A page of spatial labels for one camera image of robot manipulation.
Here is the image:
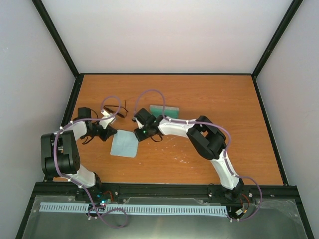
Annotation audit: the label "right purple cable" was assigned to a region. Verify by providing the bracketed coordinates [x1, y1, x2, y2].
[134, 89, 263, 223]

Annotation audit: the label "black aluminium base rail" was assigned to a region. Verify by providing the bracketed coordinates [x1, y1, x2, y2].
[32, 182, 300, 202]

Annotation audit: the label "grey glasses case green lining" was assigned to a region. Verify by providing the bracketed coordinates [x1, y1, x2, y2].
[150, 105, 179, 119]

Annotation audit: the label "clear acrylic cover plate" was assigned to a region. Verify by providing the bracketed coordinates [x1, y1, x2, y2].
[22, 196, 307, 239]

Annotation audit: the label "black sunglasses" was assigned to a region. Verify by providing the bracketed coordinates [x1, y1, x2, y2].
[103, 101, 129, 119]

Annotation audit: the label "light blue cleaning cloth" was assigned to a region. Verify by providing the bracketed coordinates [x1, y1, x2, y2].
[110, 130, 139, 158]

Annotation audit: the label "black frame post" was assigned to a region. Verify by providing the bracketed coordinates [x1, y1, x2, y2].
[251, 0, 303, 81]
[32, 0, 80, 79]

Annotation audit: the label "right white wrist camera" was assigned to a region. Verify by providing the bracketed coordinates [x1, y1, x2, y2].
[132, 117, 144, 129]

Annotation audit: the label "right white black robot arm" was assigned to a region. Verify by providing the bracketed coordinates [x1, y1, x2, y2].
[133, 108, 244, 202]

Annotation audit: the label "light blue slotted cable duct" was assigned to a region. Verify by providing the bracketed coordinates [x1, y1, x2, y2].
[38, 202, 228, 217]

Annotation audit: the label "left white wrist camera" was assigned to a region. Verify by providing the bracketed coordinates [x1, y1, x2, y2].
[99, 110, 116, 129]

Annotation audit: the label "right black frame post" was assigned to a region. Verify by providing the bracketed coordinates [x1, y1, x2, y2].
[251, 0, 303, 81]

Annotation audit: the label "left black frame post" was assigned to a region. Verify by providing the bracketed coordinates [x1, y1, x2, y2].
[32, 0, 80, 79]

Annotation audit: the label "right controller board with wires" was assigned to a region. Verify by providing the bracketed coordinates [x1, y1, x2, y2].
[235, 194, 250, 217]

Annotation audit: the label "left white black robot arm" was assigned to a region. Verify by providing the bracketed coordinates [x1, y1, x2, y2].
[40, 107, 117, 201]

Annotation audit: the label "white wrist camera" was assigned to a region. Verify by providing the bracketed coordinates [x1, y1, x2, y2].
[99, 110, 116, 129]
[132, 117, 144, 129]

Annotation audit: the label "left controller board with leds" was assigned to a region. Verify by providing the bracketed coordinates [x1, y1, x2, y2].
[97, 191, 113, 206]

